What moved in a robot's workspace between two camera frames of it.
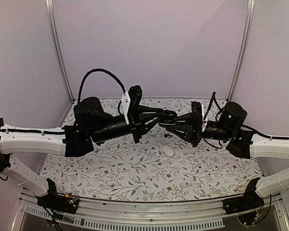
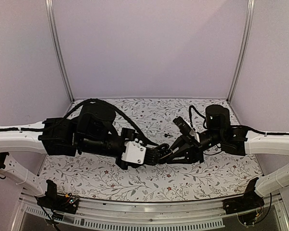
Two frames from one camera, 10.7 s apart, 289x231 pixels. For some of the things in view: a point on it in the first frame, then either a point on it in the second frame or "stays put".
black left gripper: [143, 128] → [137, 165]
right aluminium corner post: [248, 35] stays put
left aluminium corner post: [57, 46] stays put
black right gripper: [193, 137] → [193, 150]
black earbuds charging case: [169, 120] → [164, 151]
